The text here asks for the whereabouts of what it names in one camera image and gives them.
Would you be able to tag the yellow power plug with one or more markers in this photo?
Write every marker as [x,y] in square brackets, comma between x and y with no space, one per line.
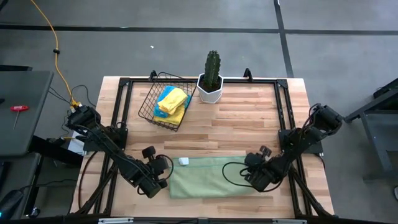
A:
[74,105]

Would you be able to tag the light green microfiber towel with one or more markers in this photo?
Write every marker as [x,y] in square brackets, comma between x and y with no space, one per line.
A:
[205,179]

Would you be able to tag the grey side table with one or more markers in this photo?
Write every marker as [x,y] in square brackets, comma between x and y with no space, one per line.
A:
[25,109]

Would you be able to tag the black aluminium table frame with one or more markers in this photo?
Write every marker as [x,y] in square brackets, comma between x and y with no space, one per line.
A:
[264,81]

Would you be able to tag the black rounded device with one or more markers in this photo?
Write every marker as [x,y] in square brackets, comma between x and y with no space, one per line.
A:
[11,202]

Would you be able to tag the white paper sheet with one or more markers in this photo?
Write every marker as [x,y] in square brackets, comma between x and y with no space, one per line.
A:
[74,144]

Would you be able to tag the dark metal side stand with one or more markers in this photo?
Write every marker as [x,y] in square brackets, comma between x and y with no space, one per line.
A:
[373,130]

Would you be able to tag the white hexagonal plant pot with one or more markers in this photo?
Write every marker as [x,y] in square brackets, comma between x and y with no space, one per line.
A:
[211,95]

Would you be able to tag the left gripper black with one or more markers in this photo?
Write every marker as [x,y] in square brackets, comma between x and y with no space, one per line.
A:
[158,169]

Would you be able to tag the silver metal bracket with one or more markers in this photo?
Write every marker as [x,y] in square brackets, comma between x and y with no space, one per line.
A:
[289,221]
[115,221]

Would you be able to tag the light blue microfiber towel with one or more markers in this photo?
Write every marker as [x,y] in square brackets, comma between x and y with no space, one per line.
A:
[160,110]

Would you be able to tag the yellow microfiber towel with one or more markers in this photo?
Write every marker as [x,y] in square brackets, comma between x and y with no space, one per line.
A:
[175,118]
[172,99]

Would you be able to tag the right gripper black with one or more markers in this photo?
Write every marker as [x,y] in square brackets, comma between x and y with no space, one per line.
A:
[262,172]

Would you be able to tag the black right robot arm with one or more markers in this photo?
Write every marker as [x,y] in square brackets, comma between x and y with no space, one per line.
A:
[311,133]

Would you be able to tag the green cactus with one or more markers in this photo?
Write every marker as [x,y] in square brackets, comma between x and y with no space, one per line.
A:
[212,68]

